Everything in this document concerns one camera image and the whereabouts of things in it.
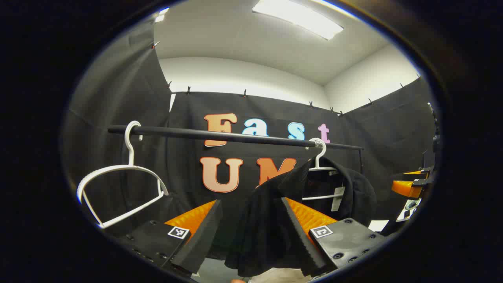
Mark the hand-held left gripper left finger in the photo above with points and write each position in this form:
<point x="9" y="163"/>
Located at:
<point x="204" y="236"/>

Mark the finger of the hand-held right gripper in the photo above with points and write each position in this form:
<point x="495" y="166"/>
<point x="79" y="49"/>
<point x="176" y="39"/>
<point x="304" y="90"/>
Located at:
<point x="404" y="188"/>

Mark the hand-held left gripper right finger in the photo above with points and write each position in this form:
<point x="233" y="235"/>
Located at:
<point x="298" y="243"/>

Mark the black knit garment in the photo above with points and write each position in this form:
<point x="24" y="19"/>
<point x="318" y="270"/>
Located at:
<point x="259" y="228"/>

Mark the white plastic hanger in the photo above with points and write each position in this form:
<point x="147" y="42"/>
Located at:
<point x="129" y="149"/>
<point x="320" y="155"/>

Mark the black backdrop cloth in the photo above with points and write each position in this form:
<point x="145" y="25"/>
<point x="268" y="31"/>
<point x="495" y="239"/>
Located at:
<point x="188" y="114"/>

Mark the row of backdrop clips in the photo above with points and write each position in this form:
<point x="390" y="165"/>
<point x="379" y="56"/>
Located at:
<point x="244" y="93"/>

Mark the large ceiling light panel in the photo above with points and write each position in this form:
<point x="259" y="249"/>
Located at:
<point x="298" y="17"/>

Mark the small ceiling light panel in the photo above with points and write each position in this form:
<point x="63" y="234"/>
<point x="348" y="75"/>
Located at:
<point x="161" y="15"/>

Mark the black clothes rack rail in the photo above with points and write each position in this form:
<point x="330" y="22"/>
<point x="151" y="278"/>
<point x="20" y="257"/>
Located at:
<point x="235" y="137"/>

